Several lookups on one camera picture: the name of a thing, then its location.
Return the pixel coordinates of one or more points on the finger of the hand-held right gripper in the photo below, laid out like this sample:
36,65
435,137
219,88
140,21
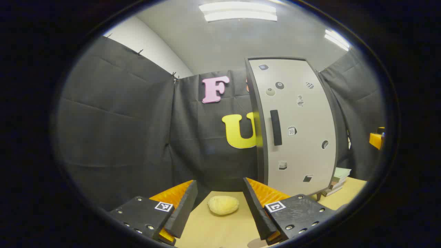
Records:
375,139

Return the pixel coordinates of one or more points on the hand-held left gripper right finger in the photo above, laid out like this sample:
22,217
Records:
256,213

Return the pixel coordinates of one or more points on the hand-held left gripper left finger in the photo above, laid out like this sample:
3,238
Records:
182,213

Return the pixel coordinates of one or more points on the beige cabinet door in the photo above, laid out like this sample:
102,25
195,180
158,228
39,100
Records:
303,137

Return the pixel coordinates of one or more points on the grey cabinet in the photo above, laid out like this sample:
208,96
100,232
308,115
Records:
256,103

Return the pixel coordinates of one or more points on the pale yellow lumpy ball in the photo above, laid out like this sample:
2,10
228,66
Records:
223,205

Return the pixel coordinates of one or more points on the green book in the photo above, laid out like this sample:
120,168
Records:
342,173

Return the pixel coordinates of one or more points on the black backdrop cloth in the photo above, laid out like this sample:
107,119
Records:
120,131

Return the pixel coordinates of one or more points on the small ceiling light panel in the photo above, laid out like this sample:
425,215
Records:
337,39

